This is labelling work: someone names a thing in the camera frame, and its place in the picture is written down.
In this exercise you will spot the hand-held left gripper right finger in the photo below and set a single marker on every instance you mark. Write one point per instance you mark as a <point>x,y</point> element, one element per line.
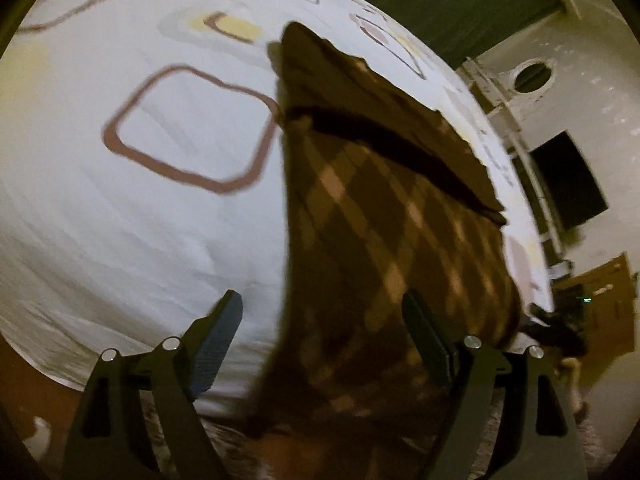
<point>430,340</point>

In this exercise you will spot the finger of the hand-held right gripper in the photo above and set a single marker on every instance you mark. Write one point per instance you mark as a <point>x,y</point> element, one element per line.
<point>545,321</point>

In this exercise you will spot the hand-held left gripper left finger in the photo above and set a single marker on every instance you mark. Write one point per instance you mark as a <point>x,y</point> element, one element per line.
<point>217,340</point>

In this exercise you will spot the brown plaid sweater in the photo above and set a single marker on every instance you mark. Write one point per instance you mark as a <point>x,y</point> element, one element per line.
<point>375,235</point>

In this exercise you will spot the person's right forearm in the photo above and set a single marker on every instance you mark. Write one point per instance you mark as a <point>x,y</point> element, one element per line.
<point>575,385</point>

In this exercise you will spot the bed with printed sheet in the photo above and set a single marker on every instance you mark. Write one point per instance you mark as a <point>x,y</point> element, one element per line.
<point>150,235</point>

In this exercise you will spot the black television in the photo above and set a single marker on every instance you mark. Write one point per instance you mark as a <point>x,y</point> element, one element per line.
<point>570,180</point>

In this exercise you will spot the green curtain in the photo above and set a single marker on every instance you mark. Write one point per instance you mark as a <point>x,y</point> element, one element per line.
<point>450,5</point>

